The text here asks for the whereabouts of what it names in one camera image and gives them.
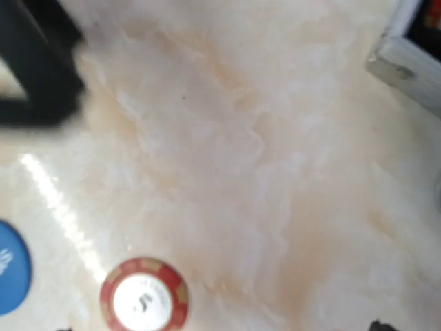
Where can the blue small blind button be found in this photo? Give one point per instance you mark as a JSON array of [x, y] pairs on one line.
[[16, 269]]

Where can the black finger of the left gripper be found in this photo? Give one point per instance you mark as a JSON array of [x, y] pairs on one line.
[[38, 39]]

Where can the red poker chip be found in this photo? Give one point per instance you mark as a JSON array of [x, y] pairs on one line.
[[144, 293]]

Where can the aluminium poker chip case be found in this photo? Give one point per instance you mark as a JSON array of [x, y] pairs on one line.
[[398, 60]]

